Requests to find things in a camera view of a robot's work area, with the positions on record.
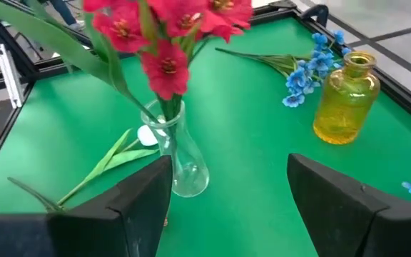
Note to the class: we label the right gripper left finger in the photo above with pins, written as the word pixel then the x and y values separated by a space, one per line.
pixel 102 232

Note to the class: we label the red artificial flower bunch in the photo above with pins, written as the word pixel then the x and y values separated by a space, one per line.
pixel 166 68

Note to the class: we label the green table mat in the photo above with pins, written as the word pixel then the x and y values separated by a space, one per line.
pixel 248 125

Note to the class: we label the clear glass vase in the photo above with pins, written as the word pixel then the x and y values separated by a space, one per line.
pixel 187 171

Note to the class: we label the black table frame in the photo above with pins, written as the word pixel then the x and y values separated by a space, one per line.
pixel 409 98

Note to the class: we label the red artificial tulip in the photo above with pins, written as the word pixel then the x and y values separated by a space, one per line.
pixel 48 35

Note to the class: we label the yellow glass vase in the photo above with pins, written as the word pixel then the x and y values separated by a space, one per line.
pixel 344 107

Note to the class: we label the silver metal bracket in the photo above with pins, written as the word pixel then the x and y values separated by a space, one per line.
pixel 9 75

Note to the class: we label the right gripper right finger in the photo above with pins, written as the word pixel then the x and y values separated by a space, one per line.
pixel 351 221

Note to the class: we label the person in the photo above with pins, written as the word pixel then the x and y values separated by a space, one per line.
pixel 64 12

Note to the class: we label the white artificial tulip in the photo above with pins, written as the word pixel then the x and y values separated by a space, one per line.
pixel 146 136

